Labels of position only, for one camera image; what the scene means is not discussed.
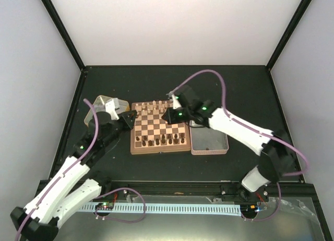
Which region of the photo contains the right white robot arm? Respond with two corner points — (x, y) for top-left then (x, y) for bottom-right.
(162, 86), (294, 201)

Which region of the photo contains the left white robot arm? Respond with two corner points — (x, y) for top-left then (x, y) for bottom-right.
(10, 110), (137, 240)

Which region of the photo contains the wooden chess board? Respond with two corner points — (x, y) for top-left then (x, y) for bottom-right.
(130, 100), (191, 155)

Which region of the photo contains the left circuit board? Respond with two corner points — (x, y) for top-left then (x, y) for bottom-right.
(95, 202), (114, 211)

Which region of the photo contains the circuit board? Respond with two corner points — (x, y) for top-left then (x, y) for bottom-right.
(240, 204), (267, 213)
(95, 202), (114, 211)

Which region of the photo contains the right circuit board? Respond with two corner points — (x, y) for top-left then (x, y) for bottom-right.
(240, 204), (267, 213)

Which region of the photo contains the gold metal tin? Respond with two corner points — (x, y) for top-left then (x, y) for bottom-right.
(84, 95), (130, 134)

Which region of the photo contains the pink metal tin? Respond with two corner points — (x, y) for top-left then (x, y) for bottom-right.
(189, 120), (229, 155)

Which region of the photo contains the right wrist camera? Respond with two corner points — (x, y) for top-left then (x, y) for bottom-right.
(168, 91), (182, 110)

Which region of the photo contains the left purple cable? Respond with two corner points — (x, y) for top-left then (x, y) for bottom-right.
(14, 99), (101, 241)

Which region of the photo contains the purple cable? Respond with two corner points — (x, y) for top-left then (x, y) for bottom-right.
(14, 99), (101, 241)
(169, 69), (311, 177)

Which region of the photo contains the white slotted cable duct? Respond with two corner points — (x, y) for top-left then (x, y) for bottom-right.
(78, 202), (241, 216)

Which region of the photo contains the left black frame post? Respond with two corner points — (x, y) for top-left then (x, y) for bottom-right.
(41, 0), (85, 70)

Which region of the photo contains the black frame post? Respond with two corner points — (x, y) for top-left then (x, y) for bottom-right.
(41, 0), (85, 70)
(266, 0), (312, 71)

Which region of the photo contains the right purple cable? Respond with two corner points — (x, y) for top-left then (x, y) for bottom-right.
(169, 69), (311, 177)

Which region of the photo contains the right black frame post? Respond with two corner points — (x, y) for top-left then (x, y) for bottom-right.
(266, 0), (312, 71)

